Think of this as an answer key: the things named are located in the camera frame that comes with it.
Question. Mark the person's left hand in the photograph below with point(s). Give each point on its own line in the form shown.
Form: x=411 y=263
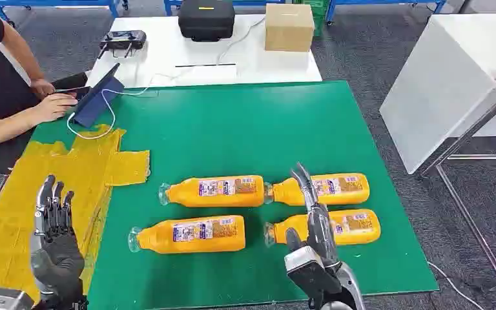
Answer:
x=41 y=87

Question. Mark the blue tablet case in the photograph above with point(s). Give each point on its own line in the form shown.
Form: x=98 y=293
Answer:
x=98 y=102

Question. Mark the cardboard box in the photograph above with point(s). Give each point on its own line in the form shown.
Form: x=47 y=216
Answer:
x=288 y=30

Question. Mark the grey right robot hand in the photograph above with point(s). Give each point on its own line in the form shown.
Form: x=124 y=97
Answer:
x=320 y=231

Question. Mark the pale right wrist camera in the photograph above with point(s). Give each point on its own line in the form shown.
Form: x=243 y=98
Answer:
x=301 y=259

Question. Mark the person's right hand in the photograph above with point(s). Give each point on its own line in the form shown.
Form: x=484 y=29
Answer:
x=53 y=107

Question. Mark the yellow sheet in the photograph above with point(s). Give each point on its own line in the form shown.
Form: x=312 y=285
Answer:
x=17 y=192

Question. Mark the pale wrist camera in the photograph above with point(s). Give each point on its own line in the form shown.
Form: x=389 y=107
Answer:
x=0 y=299
x=301 y=259

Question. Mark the green mat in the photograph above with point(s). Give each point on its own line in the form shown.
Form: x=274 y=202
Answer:
x=231 y=128

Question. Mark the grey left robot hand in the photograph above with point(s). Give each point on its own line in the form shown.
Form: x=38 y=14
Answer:
x=57 y=256

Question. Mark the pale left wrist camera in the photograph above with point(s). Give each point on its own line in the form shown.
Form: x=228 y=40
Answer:
x=0 y=299

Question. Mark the orange drink bottle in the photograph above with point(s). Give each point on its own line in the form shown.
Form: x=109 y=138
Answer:
x=188 y=246
x=213 y=197
x=350 y=195
x=359 y=238

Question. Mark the green crate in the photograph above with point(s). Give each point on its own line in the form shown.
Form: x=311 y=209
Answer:
x=320 y=17

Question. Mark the black carrying case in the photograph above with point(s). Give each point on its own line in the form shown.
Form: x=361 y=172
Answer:
x=205 y=21

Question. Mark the blue metal frame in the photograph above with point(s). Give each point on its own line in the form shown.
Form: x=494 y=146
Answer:
x=51 y=2
x=171 y=4
x=330 y=10

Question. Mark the white side table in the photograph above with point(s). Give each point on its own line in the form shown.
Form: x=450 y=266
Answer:
x=436 y=85

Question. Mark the black rounded object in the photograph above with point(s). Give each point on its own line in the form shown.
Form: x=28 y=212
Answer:
x=72 y=80

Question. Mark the black remote controller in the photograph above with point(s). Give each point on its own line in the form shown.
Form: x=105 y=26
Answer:
x=124 y=39

